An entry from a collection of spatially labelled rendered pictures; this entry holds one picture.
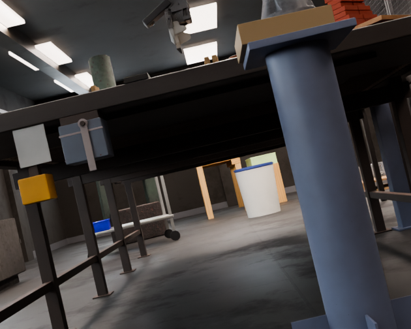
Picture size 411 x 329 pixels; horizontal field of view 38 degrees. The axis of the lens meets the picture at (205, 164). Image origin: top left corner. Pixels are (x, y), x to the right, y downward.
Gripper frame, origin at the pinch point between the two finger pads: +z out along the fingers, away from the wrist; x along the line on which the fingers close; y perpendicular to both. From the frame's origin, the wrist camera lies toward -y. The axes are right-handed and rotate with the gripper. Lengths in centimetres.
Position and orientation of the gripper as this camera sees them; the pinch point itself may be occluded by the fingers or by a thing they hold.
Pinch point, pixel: (177, 49)
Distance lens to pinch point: 208.8
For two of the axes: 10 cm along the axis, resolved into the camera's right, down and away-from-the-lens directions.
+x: 0.9, 0.1, 10.0
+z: 2.3, 9.7, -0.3
